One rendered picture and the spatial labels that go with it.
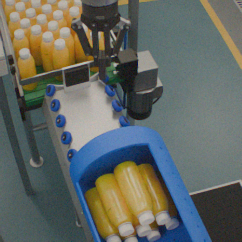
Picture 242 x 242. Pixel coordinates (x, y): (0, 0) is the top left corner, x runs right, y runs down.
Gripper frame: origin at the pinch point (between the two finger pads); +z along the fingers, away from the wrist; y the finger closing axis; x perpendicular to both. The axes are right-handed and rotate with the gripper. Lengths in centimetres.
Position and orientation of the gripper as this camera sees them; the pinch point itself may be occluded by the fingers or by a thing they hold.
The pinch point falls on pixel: (102, 65)
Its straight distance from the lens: 110.4
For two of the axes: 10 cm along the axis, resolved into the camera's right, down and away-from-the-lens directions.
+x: 0.4, -7.8, 6.2
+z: 0.1, 6.2, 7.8
